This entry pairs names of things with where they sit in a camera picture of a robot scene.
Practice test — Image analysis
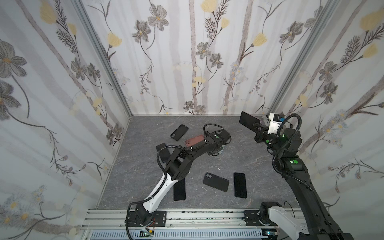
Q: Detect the purple-edged phone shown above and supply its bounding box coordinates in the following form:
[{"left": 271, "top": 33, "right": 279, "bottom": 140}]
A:
[
  {"left": 173, "top": 179, "right": 187, "bottom": 202},
  {"left": 239, "top": 112, "right": 261, "bottom": 133}
]

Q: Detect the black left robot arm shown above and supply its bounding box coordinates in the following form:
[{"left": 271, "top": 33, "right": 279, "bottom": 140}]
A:
[{"left": 125, "top": 129, "right": 231, "bottom": 228}]

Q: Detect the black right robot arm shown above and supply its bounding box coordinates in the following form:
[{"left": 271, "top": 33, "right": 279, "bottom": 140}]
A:
[{"left": 252, "top": 123, "right": 353, "bottom": 240}]

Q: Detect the blue-edged phone front right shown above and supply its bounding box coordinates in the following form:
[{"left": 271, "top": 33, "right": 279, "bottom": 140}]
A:
[{"left": 234, "top": 173, "right": 248, "bottom": 199}]

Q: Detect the blue-edged phone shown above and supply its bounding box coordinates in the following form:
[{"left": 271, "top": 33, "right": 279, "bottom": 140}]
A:
[
  {"left": 234, "top": 173, "right": 248, "bottom": 199},
  {"left": 156, "top": 143, "right": 171, "bottom": 164}
]

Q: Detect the large black phone case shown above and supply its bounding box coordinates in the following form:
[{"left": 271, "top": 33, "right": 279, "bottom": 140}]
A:
[{"left": 203, "top": 173, "right": 230, "bottom": 192}]

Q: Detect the pink phone case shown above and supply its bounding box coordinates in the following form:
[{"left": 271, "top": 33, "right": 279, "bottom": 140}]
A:
[{"left": 185, "top": 135, "right": 205, "bottom": 148}]

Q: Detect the small black phone case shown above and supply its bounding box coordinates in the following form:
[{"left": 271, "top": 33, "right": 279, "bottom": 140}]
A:
[{"left": 170, "top": 124, "right": 189, "bottom": 141}]

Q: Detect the blue-edged phone far left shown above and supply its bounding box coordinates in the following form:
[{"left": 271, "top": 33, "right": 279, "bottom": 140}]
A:
[{"left": 156, "top": 143, "right": 171, "bottom": 164}]

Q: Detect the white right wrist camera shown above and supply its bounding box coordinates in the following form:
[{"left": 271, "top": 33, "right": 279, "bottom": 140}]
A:
[{"left": 268, "top": 113, "right": 285, "bottom": 134}]

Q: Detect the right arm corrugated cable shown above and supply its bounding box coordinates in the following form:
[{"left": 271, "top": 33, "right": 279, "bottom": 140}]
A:
[{"left": 271, "top": 113, "right": 314, "bottom": 193}]

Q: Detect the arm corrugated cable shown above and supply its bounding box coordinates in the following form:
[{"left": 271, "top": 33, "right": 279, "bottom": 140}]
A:
[
  {"left": 155, "top": 122, "right": 226, "bottom": 181},
  {"left": 271, "top": 113, "right": 314, "bottom": 193}
]

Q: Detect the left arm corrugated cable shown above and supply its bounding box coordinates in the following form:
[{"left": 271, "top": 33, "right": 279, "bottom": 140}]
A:
[{"left": 155, "top": 122, "right": 226, "bottom": 181}]

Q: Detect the white slotted cable duct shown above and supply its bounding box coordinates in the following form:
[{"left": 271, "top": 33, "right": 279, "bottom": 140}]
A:
[{"left": 89, "top": 229, "right": 268, "bottom": 240}]

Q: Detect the right corner aluminium post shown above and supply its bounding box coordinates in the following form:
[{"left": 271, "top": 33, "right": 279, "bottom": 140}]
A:
[{"left": 268, "top": 1, "right": 340, "bottom": 115}]

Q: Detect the corner aluminium post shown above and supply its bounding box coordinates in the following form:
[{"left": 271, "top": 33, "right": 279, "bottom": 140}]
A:
[
  {"left": 268, "top": 1, "right": 340, "bottom": 115},
  {"left": 71, "top": 0, "right": 134, "bottom": 120}
]

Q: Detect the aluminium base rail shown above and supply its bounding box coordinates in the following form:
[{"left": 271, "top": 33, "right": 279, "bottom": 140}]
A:
[{"left": 79, "top": 208, "right": 334, "bottom": 240}]

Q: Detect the left corner aluminium post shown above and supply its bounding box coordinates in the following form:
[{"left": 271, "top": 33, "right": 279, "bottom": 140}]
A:
[{"left": 71, "top": 0, "right": 134, "bottom": 120}]

